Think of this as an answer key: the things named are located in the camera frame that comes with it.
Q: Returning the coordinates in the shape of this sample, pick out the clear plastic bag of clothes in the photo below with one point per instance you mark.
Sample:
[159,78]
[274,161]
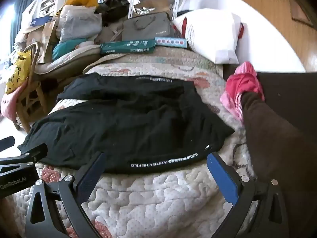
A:
[79,22]

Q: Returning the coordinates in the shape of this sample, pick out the beige chair cushion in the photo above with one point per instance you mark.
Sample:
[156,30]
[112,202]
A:
[66,64]

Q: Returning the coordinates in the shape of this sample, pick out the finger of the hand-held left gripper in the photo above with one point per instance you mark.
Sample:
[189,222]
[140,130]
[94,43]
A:
[27,156]
[7,143]

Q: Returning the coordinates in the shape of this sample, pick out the black bag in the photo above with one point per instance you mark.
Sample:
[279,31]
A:
[114,10]

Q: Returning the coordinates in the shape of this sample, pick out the black pants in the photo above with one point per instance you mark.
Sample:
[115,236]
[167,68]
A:
[123,119]

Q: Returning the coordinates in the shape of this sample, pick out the silver foil bag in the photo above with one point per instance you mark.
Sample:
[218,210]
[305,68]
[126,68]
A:
[145,12]

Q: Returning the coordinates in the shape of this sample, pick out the wooden chair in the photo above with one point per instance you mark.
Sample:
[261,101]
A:
[32,99]

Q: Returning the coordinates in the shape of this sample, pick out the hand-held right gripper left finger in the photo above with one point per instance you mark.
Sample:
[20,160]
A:
[90,176]

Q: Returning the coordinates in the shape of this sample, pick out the pink striped sock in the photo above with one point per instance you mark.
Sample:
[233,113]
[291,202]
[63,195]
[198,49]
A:
[237,86]

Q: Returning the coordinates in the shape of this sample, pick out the wooden staircase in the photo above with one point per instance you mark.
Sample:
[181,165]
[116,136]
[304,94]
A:
[292,24]

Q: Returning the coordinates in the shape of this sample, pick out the teal folded cloth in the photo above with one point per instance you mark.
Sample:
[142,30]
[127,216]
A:
[66,48]

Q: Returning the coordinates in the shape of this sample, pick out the blue curtain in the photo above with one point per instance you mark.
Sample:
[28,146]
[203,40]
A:
[21,2]

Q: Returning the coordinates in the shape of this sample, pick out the white shelf unit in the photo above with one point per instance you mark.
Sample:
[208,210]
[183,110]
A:
[50,2]

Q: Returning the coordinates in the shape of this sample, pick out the quilted heart-print blanket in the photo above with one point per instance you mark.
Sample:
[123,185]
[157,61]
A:
[153,203]

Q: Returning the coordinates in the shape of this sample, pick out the long green cardboard box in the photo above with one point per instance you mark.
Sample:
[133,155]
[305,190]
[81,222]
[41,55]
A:
[126,47]

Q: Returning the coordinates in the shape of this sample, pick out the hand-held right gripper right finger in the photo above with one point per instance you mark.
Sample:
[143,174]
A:
[221,178]

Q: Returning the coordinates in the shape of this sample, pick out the grey laptop bag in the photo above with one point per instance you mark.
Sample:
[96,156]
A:
[148,28]

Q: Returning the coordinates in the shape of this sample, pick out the brown paper bag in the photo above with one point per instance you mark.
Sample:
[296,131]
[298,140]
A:
[47,39]

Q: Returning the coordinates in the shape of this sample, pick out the white pillow with red stripes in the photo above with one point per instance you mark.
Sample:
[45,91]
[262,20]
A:
[210,34]

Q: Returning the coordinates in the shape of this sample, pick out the yellow printed bag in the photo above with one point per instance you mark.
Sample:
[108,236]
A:
[17,74]

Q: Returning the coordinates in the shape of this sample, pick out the light blue flat box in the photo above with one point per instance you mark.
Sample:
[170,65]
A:
[171,42]

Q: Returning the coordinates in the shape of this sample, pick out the person's brown trouser leg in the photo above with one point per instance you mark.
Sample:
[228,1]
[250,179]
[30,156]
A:
[279,158]

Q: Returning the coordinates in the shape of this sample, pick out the white plastic bag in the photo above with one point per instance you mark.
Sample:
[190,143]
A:
[27,22]

